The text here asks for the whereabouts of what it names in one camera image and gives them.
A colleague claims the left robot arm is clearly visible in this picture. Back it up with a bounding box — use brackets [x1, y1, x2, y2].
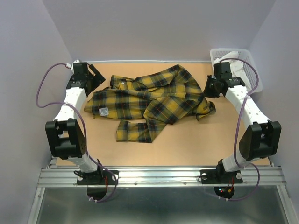
[45, 60, 105, 184]

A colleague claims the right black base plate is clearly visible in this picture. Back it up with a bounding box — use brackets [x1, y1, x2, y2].
[198, 168, 243, 185]

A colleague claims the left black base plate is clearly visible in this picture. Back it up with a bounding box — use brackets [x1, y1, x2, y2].
[74, 170, 119, 186]

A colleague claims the aluminium mounting rail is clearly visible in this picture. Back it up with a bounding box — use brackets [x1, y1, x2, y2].
[37, 166, 286, 188]

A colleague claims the white plastic laundry basket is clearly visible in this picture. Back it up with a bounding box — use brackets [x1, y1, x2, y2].
[210, 48, 257, 91]

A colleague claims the white shirt in basket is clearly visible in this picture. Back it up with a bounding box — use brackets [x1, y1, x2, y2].
[213, 51, 252, 91]

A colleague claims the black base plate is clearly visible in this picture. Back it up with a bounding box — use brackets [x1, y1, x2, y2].
[198, 168, 243, 185]
[74, 170, 119, 186]

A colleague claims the yellow plaid long sleeve shirt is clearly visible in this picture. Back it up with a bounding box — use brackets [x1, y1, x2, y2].
[84, 65, 216, 143]

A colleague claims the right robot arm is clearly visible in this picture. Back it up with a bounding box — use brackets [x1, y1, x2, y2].
[202, 59, 282, 184]

